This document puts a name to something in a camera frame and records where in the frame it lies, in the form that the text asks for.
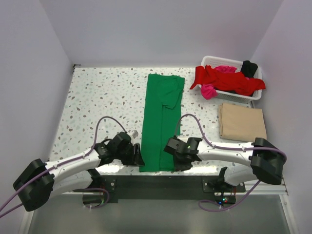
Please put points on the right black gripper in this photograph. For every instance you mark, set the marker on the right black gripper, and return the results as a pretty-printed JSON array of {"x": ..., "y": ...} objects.
[{"x": 178, "y": 166}]

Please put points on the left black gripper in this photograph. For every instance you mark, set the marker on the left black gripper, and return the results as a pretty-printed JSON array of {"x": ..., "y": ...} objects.
[{"x": 135, "y": 159}]

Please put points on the green t shirt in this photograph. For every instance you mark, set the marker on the green t shirt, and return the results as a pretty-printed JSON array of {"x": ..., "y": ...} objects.
[{"x": 161, "y": 113}]

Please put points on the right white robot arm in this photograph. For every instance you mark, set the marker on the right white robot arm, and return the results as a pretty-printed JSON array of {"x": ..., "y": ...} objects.
[{"x": 253, "y": 160}]

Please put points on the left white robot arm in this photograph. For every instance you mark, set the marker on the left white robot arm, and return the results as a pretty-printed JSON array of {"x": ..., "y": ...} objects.
[{"x": 43, "y": 180}]

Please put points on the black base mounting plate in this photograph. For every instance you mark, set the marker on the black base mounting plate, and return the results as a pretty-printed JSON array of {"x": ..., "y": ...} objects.
[{"x": 163, "y": 187}]

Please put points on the folded beige t shirt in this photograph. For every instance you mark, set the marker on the folded beige t shirt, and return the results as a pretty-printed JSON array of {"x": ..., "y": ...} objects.
[{"x": 241, "y": 123}]

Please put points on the pink t shirt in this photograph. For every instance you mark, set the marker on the pink t shirt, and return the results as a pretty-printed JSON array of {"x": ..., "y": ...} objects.
[{"x": 207, "y": 90}]

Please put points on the red t shirt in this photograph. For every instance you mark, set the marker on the red t shirt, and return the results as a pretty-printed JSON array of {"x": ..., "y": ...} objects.
[{"x": 236, "y": 82}]

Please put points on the white plastic laundry basket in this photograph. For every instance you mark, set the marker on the white plastic laundry basket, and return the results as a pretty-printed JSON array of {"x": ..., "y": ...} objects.
[{"x": 217, "y": 61}]

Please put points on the black t shirt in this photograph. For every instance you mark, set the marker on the black t shirt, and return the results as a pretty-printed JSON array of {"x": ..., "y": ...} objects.
[{"x": 248, "y": 69}]

